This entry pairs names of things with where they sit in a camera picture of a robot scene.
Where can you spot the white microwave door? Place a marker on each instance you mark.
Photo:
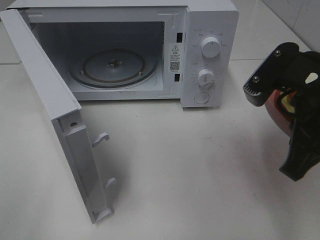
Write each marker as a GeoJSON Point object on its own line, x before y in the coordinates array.
{"type": "Point", "coordinates": [64, 112]}

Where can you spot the white warning label sticker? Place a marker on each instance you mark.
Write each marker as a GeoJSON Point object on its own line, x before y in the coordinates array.
{"type": "Point", "coordinates": [175, 53]}

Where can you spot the sandwich with lettuce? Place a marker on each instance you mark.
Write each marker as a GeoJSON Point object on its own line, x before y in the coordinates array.
{"type": "Point", "coordinates": [287, 103]}

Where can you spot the pink round plate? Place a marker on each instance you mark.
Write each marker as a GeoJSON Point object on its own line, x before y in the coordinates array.
{"type": "Point", "coordinates": [279, 118]}

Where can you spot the lower white timer knob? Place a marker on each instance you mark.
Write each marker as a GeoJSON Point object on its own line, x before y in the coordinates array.
{"type": "Point", "coordinates": [205, 77]}

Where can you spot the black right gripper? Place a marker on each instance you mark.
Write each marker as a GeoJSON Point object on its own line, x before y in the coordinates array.
{"type": "Point", "coordinates": [302, 77]}

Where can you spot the upper white power knob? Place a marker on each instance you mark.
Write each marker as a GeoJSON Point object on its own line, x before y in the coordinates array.
{"type": "Point", "coordinates": [210, 47]}

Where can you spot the white microwave oven body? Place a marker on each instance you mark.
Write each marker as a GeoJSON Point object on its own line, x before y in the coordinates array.
{"type": "Point", "coordinates": [70, 29]}

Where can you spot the round white door button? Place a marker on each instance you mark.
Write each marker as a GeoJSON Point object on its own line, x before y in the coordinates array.
{"type": "Point", "coordinates": [201, 98]}

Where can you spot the glass microwave turntable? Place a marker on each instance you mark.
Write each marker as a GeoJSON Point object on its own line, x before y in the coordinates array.
{"type": "Point", "coordinates": [114, 68]}

